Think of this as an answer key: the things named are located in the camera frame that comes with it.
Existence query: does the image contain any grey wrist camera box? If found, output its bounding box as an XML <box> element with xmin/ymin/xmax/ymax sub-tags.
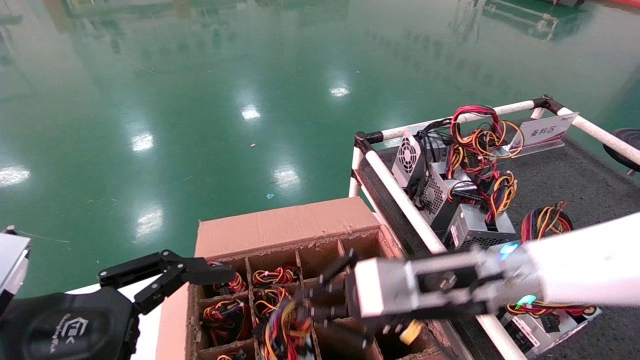
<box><xmin>345</xmin><ymin>248</ymin><xmax>528</xmax><ymax>321</ymax></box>
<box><xmin>0</xmin><ymin>226</ymin><xmax>33</xmax><ymax>317</ymax></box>

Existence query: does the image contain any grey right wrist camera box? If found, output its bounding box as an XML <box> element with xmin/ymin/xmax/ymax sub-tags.
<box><xmin>345</xmin><ymin>248</ymin><xmax>528</xmax><ymax>321</ymax></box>

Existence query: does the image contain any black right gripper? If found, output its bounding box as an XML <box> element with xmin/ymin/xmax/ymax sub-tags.
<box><xmin>301</xmin><ymin>248</ymin><xmax>507</xmax><ymax>352</ymax></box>

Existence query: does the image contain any silver power supply with wires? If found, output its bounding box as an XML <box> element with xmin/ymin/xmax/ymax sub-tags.
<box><xmin>442</xmin><ymin>170</ymin><xmax>520</xmax><ymax>251</ymax></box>
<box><xmin>497</xmin><ymin>299</ymin><xmax>604</xmax><ymax>358</ymax></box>
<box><xmin>487</xmin><ymin>201</ymin><xmax>576</xmax><ymax>251</ymax></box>

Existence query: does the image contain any brown cardboard divider box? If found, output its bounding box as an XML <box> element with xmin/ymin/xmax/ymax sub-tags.
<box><xmin>156</xmin><ymin>196</ymin><xmax>473</xmax><ymax>360</ymax></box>

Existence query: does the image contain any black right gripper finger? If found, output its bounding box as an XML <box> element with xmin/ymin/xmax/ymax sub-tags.
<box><xmin>98</xmin><ymin>250</ymin><xmax>237</xmax><ymax>316</ymax></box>

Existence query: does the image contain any silver power supply with fan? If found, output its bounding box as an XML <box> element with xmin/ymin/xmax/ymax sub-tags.
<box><xmin>390</xmin><ymin>104</ymin><xmax>526</xmax><ymax>193</ymax></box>

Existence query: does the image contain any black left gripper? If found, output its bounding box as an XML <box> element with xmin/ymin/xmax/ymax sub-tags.
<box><xmin>0</xmin><ymin>287</ymin><xmax>141</xmax><ymax>360</ymax></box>

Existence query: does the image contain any clear acrylic label sign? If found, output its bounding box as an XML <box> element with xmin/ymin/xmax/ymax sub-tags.
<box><xmin>509</xmin><ymin>111</ymin><xmax>580</xmax><ymax>157</ymax></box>

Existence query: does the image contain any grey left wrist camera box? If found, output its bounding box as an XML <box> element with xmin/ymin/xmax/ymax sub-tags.
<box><xmin>0</xmin><ymin>226</ymin><xmax>33</xmax><ymax>317</ymax></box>

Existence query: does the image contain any silver power supply mesh side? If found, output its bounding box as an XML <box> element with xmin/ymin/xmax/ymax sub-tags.
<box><xmin>417</xmin><ymin>144</ymin><xmax>500</xmax><ymax>233</ymax></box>

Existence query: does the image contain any black round object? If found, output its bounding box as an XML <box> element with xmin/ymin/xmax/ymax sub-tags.
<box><xmin>602</xmin><ymin>127</ymin><xmax>640</xmax><ymax>173</ymax></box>

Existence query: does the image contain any white pipe cart frame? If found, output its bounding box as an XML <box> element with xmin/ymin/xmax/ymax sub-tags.
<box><xmin>348</xmin><ymin>94</ymin><xmax>640</xmax><ymax>360</ymax></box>

